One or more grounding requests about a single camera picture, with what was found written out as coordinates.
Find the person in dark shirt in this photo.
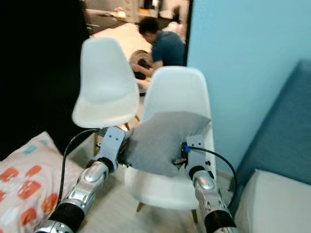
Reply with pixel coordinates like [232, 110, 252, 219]
[135, 17, 187, 79]

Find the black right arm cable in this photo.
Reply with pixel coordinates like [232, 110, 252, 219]
[187, 146, 239, 205]

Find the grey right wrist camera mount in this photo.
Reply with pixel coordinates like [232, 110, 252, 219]
[184, 134, 206, 168]

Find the white sheeted mattress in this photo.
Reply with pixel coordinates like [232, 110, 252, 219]
[233, 168, 311, 233]

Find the pink patterned pillow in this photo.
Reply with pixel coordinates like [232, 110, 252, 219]
[0, 131, 84, 233]

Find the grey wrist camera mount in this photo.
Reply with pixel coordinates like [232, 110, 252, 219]
[101, 127, 126, 164]
[184, 134, 206, 168]

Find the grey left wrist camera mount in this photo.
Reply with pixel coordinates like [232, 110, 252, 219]
[101, 127, 126, 164]

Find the grey pillow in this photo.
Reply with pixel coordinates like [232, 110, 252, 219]
[122, 111, 211, 178]

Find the teal upholstered bed headboard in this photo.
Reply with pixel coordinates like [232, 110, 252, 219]
[230, 59, 311, 174]

